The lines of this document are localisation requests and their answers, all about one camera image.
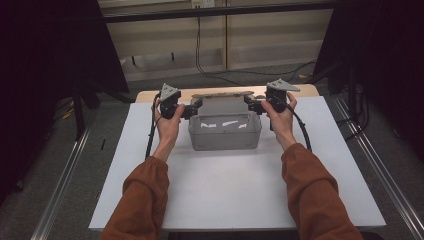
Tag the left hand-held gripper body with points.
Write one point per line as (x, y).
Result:
(168, 100)

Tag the metal floor rail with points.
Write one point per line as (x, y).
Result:
(60, 186)
(383, 173)

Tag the small black floor piece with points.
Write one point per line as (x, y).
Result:
(103, 144)

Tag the black horizontal bar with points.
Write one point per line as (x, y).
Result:
(216, 10)

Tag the wooden table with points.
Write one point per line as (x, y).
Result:
(146, 96)

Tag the person's left hand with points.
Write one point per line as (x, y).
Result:
(168, 128)

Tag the person's right hand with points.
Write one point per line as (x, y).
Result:
(281, 121)

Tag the light wooden shelf unit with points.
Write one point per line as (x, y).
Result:
(266, 40)

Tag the black metal stand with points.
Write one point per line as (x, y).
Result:
(79, 110)

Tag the grey translucent plastic box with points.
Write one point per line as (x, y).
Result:
(225, 136)

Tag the dark curtain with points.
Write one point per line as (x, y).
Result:
(393, 66)
(40, 83)

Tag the white board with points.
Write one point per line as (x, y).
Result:
(226, 186)

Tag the white wall socket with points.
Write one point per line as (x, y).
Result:
(202, 3)

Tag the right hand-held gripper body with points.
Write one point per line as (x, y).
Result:
(276, 96)

